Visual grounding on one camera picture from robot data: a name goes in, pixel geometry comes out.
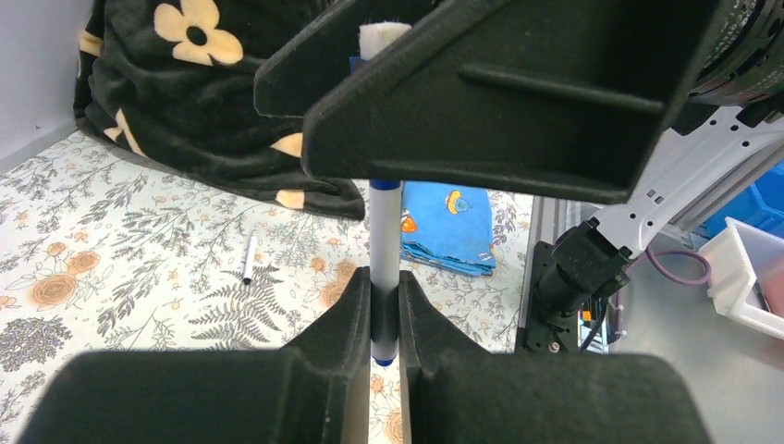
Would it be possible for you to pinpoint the white pen four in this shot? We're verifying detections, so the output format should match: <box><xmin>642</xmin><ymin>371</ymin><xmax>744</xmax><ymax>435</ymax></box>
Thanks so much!
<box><xmin>369</xmin><ymin>179</ymin><xmax>401</xmax><ymax>366</ymax></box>

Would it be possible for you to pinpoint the black floral blanket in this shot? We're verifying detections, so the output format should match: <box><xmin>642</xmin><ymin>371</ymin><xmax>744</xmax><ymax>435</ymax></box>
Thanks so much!
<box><xmin>73</xmin><ymin>1</ymin><xmax>365</xmax><ymax>220</ymax></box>

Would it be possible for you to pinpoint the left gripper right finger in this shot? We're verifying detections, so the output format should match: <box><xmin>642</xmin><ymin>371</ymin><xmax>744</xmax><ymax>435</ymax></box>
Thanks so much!
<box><xmin>398</xmin><ymin>272</ymin><xmax>711</xmax><ymax>443</ymax></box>

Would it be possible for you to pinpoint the white plastic bin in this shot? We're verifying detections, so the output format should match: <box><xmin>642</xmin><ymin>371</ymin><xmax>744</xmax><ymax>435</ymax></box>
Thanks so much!
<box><xmin>699</xmin><ymin>217</ymin><xmax>783</xmax><ymax>339</ymax></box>

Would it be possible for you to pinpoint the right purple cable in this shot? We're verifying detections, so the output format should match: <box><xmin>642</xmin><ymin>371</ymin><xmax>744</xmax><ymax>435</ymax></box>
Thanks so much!
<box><xmin>615</xmin><ymin>246</ymin><xmax>713</xmax><ymax>335</ymax></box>

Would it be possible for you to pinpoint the blue folded cloth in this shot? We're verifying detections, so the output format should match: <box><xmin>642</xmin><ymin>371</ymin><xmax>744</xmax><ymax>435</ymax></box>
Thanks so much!
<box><xmin>400</xmin><ymin>181</ymin><xmax>496</xmax><ymax>277</ymax></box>

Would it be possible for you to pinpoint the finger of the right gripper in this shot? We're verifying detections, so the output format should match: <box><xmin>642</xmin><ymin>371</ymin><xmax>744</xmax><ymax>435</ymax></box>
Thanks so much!
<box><xmin>302</xmin><ymin>1</ymin><xmax>720</xmax><ymax>204</ymax></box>
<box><xmin>253</xmin><ymin>0</ymin><xmax>439</xmax><ymax>118</ymax></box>

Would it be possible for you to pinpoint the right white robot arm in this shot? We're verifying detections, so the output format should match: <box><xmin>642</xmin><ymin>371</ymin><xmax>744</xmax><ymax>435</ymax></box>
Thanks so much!
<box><xmin>254</xmin><ymin>1</ymin><xmax>783</xmax><ymax>364</ymax></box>

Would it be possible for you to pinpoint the blue plastic bin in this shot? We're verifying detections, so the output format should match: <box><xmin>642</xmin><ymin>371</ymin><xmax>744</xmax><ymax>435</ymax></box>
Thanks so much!
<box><xmin>704</xmin><ymin>162</ymin><xmax>784</xmax><ymax>239</ymax></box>

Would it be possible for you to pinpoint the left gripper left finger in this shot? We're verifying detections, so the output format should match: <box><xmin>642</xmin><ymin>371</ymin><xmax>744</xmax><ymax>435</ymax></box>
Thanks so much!
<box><xmin>20</xmin><ymin>267</ymin><xmax>371</xmax><ymax>443</ymax></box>

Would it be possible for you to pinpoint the white pen five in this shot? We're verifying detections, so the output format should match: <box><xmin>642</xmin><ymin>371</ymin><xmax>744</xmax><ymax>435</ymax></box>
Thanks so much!
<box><xmin>241</xmin><ymin>230</ymin><xmax>257</xmax><ymax>286</ymax></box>

